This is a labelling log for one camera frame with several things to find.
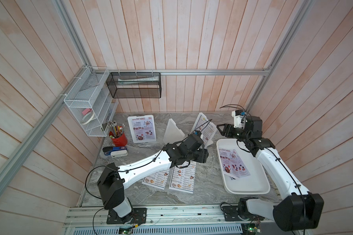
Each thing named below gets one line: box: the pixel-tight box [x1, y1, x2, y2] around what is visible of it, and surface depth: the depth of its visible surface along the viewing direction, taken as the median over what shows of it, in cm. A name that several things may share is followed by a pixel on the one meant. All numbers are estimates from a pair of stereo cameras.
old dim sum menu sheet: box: [168, 161, 197, 194], surface depth 87 cm
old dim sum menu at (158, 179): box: [141, 168, 171, 190], surface depth 87 cm
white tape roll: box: [80, 111, 95, 125], surface depth 81 cm
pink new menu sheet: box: [131, 116, 156, 141], surface depth 97 cm
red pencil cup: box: [107, 120, 128, 147], surface depth 95 cm
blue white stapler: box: [102, 146, 128, 159], surface depth 96 cm
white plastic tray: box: [216, 138, 271, 195], surface depth 87 cm
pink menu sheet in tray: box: [218, 147, 251, 180], surface depth 90 cm
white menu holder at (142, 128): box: [127, 114, 157, 143], surface depth 97 cm
